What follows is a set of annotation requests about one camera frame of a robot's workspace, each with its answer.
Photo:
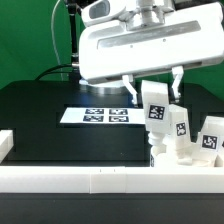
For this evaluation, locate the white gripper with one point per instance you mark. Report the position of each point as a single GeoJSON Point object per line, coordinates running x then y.
{"type": "Point", "coordinates": [151, 38]}

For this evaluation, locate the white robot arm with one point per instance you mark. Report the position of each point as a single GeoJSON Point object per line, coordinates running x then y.
{"type": "Point", "coordinates": [128, 39]}

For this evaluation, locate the white sheet with tags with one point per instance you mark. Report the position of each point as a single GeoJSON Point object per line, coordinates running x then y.
{"type": "Point", "coordinates": [80, 115]}

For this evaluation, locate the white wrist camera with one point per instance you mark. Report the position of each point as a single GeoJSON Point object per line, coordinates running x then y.
{"type": "Point", "coordinates": [102, 11]}

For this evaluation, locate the white U-shaped fence frame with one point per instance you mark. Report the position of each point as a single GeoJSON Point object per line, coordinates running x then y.
{"type": "Point", "coordinates": [47, 179]}

